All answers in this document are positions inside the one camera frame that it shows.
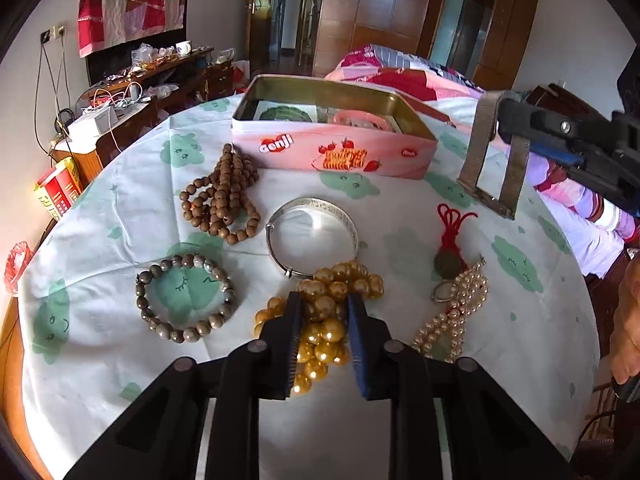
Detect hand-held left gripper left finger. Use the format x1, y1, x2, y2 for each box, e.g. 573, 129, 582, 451
65, 291, 305, 480

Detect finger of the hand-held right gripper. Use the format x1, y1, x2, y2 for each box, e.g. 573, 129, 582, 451
530, 141, 640, 217
496, 95, 617, 153

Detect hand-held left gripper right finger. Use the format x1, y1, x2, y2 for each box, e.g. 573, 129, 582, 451
347, 292, 576, 480

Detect golden bead necklace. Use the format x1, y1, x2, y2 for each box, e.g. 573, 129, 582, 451
253, 260, 385, 395

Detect silver bangle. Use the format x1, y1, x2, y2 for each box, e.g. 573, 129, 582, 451
265, 197, 361, 279

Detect grey watch strap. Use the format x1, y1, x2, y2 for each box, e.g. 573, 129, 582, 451
456, 91, 531, 220

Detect pearl necklace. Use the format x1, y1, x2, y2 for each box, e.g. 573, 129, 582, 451
411, 255, 490, 365

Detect grey-brown bead bracelet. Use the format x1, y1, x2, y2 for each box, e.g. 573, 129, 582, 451
135, 254, 235, 345

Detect brown wooden bead mala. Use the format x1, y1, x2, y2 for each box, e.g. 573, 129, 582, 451
179, 143, 262, 246

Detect pink tin box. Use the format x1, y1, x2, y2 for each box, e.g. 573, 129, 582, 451
231, 74, 438, 181

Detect person's right hand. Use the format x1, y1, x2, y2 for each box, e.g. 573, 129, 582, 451
609, 255, 640, 386

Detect dark wooden headboard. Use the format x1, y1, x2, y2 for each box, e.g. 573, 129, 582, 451
525, 82, 616, 126

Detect pink patchwork quilt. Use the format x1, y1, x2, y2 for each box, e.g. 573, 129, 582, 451
325, 45, 640, 281

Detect brown wooden wardrobe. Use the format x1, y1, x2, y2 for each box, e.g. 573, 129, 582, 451
312, 0, 541, 91

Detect pink bangle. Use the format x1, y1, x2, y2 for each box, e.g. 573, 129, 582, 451
327, 110, 396, 133

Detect green jade bangle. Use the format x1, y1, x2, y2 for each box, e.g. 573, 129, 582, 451
257, 102, 321, 123

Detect wooden television cabinet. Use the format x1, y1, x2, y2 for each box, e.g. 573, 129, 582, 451
52, 47, 236, 186

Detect red yellow gift box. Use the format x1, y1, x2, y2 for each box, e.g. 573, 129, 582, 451
34, 157, 83, 221

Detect bin with red bag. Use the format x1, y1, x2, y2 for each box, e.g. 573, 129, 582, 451
4, 241, 33, 296

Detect white cardboard box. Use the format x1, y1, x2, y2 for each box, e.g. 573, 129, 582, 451
67, 109, 118, 143

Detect open wooden door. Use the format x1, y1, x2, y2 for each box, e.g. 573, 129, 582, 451
247, 0, 328, 78

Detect black television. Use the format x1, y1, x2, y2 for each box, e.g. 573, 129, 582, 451
86, 35, 186, 86

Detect red and pink cloth cover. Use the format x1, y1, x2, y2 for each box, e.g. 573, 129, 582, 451
77, 0, 190, 58

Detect red knotted cord pendant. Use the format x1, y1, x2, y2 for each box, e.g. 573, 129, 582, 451
432, 203, 478, 279

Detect white charger cables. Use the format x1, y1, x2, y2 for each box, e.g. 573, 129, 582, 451
80, 82, 146, 111

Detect hanging black cables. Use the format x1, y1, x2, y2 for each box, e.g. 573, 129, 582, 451
32, 40, 73, 161

